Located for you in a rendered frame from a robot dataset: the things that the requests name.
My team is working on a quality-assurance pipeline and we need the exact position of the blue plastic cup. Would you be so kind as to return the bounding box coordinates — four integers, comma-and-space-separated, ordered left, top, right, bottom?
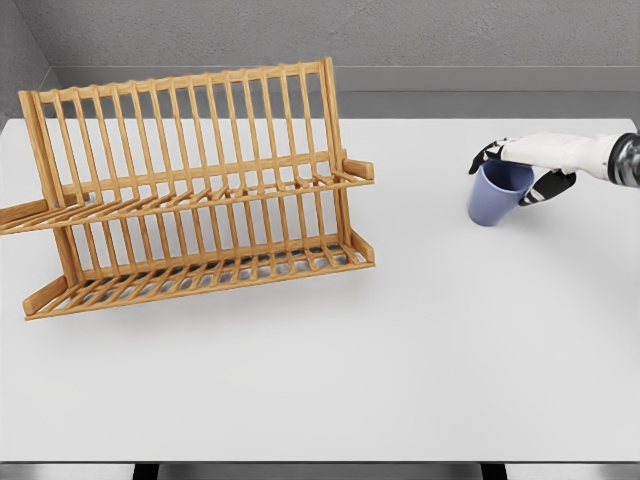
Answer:
467, 159, 536, 228

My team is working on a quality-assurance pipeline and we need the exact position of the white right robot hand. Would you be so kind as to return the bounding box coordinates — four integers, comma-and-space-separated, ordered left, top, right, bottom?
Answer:
468, 132, 581, 208

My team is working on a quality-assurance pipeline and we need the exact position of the wooden two-tier dish rack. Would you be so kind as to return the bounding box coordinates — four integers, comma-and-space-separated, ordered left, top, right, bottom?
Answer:
0, 56, 377, 322

